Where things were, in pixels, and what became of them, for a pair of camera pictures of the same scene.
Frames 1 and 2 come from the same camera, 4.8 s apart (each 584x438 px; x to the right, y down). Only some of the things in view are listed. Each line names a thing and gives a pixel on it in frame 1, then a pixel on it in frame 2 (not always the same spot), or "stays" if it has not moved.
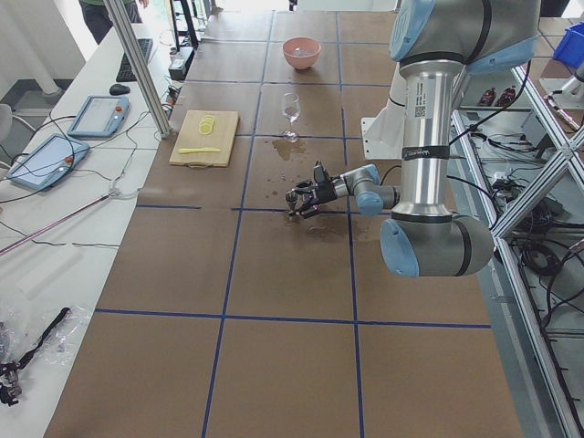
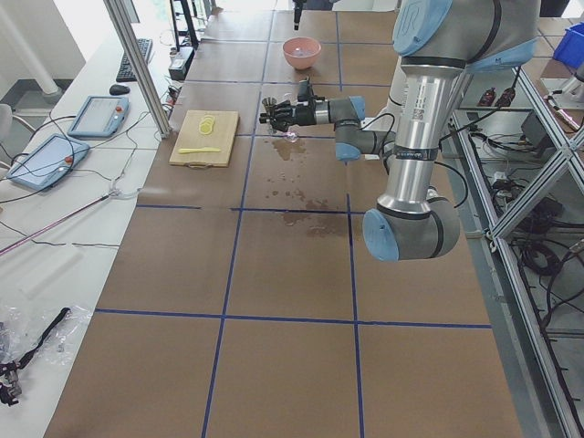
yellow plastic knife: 185,151 stays
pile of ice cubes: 302,52 stays
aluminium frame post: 137,66 stays
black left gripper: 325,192 → 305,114
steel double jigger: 291,199 → 269,101
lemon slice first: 205,128 stays
